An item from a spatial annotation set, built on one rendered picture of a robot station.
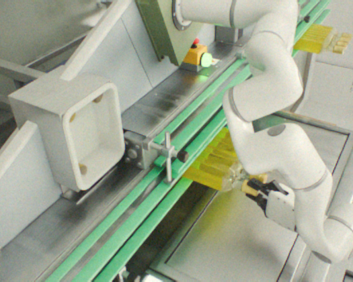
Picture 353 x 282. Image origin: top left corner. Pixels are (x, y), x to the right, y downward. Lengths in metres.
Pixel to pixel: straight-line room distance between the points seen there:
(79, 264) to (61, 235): 0.08
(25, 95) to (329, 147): 1.10
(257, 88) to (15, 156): 0.53
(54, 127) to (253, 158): 0.42
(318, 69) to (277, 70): 6.68
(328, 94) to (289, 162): 6.85
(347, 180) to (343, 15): 5.77
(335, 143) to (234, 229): 0.62
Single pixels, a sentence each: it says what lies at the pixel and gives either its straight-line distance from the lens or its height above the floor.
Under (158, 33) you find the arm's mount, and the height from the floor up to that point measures 0.79.
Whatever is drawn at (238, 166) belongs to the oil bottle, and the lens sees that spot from 1.15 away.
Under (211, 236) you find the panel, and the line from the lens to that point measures 1.16.
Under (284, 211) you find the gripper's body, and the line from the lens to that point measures 1.05.
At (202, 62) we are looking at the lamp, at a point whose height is 0.84.
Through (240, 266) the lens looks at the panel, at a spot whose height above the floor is 1.19.
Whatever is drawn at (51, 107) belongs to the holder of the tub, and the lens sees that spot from 0.87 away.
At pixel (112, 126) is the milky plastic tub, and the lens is 1.00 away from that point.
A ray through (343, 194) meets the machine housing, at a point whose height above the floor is 1.36.
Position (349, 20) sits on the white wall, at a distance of 7.07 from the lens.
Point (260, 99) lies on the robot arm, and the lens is 0.81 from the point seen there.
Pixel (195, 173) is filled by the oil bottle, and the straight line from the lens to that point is 1.14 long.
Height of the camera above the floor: 1.39
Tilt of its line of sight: 25 degrees down
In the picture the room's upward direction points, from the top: 109 degrees clockwise
